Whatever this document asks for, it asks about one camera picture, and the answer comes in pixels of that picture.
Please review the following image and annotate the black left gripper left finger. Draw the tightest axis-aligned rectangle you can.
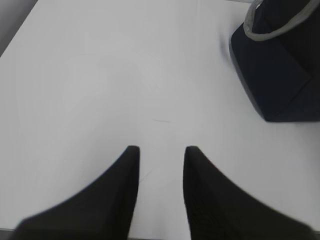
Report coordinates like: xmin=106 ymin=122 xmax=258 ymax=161
xmin=13 ymin=145 xmax=140 ymax=240

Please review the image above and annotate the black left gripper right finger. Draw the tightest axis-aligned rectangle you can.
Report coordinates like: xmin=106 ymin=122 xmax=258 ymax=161
xmin=183 ymin=146 xmax=320 ymax=240

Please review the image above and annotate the navy blue lunch bag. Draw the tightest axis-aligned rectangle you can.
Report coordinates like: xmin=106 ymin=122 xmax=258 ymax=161
xmin=230 ymin=0 xmax=320 ymax=123

